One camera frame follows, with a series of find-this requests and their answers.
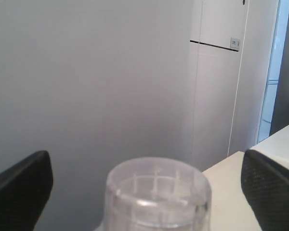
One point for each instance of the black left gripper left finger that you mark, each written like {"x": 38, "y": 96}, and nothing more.
{"x": 25, "y": 189}

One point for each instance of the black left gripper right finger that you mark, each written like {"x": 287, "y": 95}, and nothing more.
{"x": 265, "y": 185}

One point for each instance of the clear plastic shaker bottle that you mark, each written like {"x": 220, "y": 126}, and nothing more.
{"x": 156, "y": 194}

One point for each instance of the white cabinet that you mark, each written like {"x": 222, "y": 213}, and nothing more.
{"x": 230, "y": 51}

